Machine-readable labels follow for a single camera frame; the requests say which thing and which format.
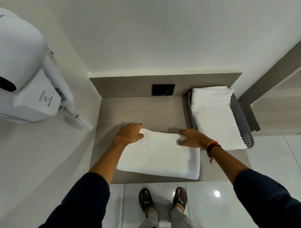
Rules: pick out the person's right hand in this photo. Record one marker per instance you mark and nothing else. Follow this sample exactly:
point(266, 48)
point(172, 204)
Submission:
point(195, 139)

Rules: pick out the person's left hand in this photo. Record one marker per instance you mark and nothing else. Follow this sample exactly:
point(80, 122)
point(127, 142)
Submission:
point(128, 135)

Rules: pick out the person's right thumb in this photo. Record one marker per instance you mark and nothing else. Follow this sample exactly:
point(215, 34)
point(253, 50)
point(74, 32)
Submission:
point(183, 142)

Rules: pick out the person's left thumb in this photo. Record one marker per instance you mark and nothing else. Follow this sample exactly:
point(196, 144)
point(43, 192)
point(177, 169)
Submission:
point(140, 136)

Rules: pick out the white towel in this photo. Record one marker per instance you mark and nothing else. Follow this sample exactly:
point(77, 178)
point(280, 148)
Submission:
point(160, 156)
point(214, 115)

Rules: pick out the person's left forearm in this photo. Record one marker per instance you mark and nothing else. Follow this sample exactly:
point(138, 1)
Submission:
point(105, 162)

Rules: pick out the person's right forearm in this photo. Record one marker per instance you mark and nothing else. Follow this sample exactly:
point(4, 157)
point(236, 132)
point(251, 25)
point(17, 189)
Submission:
point(237, 169)

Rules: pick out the orange red thread wristband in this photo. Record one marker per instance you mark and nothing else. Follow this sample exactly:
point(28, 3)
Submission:
point(212, 145)

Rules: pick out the white towel in basket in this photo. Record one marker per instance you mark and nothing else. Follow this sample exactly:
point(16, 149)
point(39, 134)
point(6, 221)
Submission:
point(214, 115)

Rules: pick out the person's right black sandal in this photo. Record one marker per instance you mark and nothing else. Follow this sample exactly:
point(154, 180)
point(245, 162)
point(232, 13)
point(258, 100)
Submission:
point(180, 199)

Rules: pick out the person's black sandal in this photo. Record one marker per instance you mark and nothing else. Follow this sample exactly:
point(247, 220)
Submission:
point(180, 199)
point(145, 200)

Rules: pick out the grey plastic basket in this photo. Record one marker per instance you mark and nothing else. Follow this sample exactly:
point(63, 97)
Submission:
point(241, 122)

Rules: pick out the person's left black sandal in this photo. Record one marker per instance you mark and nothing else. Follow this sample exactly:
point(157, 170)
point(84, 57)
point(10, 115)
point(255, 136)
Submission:
point(145, 200)

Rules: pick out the person's right grey trouser leg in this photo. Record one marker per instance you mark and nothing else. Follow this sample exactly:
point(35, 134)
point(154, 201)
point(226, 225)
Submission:
point(181, 219)

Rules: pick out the person's grey trouser leg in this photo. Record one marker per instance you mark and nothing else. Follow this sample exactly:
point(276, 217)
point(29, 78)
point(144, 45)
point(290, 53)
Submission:
point(181, 219)
point(150, 219)

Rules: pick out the person's left grey trouser leg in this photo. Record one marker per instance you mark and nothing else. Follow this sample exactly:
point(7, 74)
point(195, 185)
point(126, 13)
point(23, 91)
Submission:
point(150, 219)

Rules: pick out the grey wooden cabinet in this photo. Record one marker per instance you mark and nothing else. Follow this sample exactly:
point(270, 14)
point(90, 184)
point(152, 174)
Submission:
point(275, 98)

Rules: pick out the white hair dryer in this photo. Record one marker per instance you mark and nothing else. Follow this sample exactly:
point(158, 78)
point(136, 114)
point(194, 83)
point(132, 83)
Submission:
point(20, 49)

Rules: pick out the black wall plate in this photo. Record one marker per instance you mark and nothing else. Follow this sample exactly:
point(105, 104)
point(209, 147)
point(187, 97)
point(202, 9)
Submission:
point(163, 89)

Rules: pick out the white hair dryer wall holder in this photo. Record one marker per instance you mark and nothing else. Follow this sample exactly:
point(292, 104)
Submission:
point(37, 101)

